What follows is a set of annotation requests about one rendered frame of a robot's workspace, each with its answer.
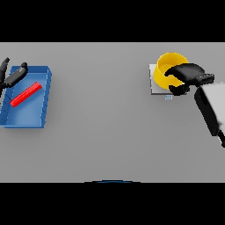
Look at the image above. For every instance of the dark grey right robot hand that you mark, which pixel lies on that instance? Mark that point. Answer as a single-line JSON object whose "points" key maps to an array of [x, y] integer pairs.
{"points": [[187, 72]]}

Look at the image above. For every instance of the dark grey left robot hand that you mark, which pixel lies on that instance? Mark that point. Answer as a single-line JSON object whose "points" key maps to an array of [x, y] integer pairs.
{"points": [[14, 76]]}

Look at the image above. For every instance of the red beaker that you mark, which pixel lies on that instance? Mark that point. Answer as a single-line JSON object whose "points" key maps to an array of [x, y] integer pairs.
{"points": [[25, 94]]}

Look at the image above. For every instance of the yellow bowl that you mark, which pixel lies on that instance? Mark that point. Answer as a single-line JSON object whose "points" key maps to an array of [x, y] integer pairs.
{"points": [[164, 75]]}

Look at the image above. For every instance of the blue tray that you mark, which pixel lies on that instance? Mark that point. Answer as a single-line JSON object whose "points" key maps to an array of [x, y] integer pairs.
{"points": [[27, 108]]}

